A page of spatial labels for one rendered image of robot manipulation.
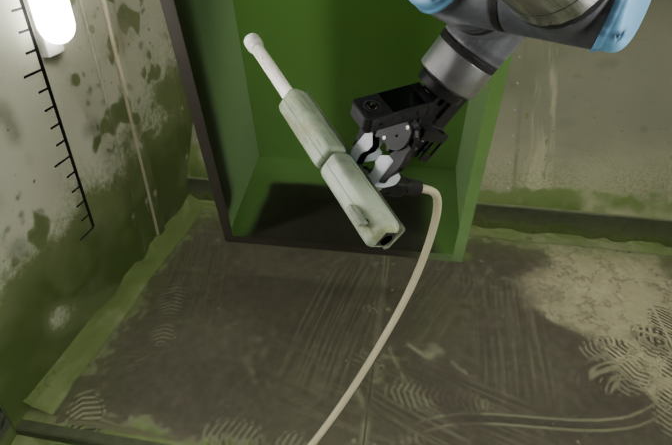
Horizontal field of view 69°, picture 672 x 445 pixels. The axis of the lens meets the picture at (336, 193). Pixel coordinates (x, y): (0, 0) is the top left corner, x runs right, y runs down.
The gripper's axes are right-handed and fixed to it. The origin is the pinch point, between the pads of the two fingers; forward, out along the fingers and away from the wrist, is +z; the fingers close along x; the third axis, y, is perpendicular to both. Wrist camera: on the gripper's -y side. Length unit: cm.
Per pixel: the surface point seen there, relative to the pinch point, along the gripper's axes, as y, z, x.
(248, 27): 14, 8, 64
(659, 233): 167, -1, -13
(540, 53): 137, -24, 62
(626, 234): 161, 7, -7
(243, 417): 23, 83, -4
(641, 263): 156, 9, -19
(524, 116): 134, -3, 47
